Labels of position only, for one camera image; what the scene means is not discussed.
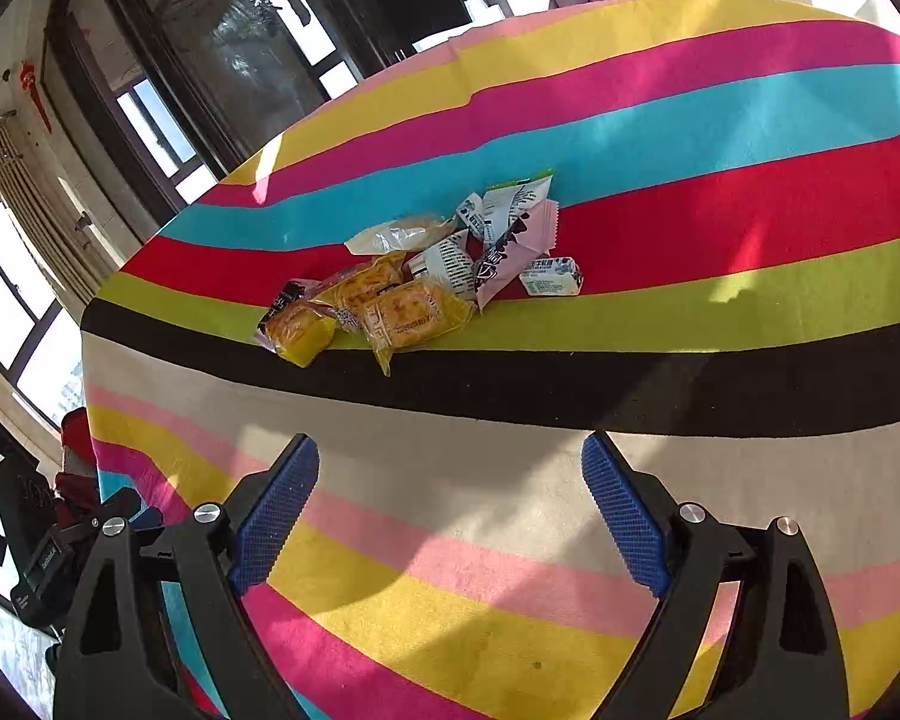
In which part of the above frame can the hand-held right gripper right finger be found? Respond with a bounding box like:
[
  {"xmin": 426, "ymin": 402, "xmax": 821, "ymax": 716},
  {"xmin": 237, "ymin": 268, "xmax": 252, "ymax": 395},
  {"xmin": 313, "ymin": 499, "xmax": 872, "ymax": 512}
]
[{"xmin": 580, "ymin": 430, "xmax": 850, "ymax": 720}]

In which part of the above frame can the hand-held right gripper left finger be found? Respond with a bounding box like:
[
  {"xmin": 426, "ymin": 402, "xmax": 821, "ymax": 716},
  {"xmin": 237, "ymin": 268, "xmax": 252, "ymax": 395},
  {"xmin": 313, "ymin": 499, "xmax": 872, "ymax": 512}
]
[{"xmin": 52, "ymin": 433, "xmax": 321, "ymax": 720}]

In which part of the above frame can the pink snack packet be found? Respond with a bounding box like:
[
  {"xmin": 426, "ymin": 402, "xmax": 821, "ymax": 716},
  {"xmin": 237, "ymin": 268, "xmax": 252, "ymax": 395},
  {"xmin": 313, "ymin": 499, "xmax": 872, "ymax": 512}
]
[{"xmin": 474, "ymin": 199, "xmax": 561, "ymax": 312}]

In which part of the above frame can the white printed snack packet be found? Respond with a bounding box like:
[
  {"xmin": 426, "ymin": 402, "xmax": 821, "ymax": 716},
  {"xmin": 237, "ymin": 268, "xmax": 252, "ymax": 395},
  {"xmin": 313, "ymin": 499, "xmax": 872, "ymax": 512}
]
[{"xmin": 405, "ymin": 229, "xmax": 481, "ymax": 301}]

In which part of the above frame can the red bag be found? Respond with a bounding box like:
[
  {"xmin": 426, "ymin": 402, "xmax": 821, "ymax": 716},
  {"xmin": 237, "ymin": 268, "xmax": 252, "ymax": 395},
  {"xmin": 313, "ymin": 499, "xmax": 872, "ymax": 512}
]
[{"xmin": 52, "ymin": 409, "xmax": 103, "ymax": 527}]

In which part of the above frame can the striped colourful tablecloth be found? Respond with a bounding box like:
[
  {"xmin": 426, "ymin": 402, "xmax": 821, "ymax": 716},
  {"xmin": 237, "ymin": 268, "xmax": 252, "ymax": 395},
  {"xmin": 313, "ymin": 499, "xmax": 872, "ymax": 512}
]
[{"xmin": 81, "ymin": 0, "xmax": 900, "ymax": 720}]

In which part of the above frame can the yellow cake dark-label packet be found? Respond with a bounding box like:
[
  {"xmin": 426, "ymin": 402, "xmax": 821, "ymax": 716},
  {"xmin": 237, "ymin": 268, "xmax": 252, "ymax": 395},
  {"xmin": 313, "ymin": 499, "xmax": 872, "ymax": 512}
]
[{"xmin": 255, "ymin": 279, "xmax": 338, "ymax": 368}]

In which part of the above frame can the orange cracker packet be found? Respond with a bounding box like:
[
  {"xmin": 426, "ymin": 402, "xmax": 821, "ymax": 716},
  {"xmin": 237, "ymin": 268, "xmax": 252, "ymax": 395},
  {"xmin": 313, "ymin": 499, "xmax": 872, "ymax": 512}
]
[
  {"xmin": 360, "ymin": 277, "xmax": 475, "ymax": 377},
  {"xmin": 311, "ymin": 251, "xmax": 410, "ymax": 331}
]

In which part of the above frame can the large balcony window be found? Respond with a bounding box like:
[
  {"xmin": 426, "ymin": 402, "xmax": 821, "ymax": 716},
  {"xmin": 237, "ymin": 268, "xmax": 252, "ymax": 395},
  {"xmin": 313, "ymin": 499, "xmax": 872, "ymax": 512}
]
[{"xmin": 0, "ymin": 195, "xmax": 85, "ymax": 428}]

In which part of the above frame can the small white-blue block packet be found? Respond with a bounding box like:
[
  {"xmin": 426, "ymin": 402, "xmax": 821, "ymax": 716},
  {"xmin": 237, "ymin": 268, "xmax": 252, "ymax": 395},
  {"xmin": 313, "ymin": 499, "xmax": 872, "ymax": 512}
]
[{"xmin": 519, "ymin": 256, "xmax": 584, "ymax": 297}]

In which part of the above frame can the cream translucent snack packet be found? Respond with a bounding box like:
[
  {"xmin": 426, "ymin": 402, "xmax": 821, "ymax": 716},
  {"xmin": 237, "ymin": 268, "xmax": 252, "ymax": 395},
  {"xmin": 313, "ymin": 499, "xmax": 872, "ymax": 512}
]
[{"xmin": 343, "ymin": 215, "xmax": 458, "ymax": 256}]

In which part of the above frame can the beige curtain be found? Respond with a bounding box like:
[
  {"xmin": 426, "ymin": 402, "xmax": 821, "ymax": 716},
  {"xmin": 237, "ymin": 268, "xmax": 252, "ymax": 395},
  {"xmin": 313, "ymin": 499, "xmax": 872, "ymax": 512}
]
[{"xmin": 0, "ymin": 116, "xmax": 117, "ymax": 302}]

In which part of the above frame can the white green-edged snack packet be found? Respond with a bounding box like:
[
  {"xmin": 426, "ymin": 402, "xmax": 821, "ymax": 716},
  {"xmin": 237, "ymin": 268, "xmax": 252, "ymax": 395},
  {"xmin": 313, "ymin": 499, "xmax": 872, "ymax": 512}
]
[{"xmin": 482, "ymin": 169, "xmax": 554, "ymax": 241}]

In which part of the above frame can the small white blue-print packet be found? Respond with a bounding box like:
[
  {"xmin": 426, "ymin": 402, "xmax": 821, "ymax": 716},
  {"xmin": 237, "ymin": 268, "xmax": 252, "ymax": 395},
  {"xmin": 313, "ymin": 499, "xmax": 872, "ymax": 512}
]
[{"xmin": 454, "ymin": 193, "xmax": 488, "ymax": 241}]

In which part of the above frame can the dark-framed window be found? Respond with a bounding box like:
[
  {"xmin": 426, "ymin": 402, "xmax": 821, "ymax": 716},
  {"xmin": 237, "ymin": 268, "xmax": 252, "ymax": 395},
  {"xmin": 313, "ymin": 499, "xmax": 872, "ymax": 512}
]
[{"xmin": 114, "ymin": 77, "xmax": 220, "ymax": 205}]

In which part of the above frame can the red hanging ornament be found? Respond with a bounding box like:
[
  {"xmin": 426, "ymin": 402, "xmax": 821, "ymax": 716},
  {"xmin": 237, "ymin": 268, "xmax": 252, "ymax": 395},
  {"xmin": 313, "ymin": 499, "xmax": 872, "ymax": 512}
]
[{"xmin": 19, "ymin": 60, "xmax": 53, "ymax": 133}]

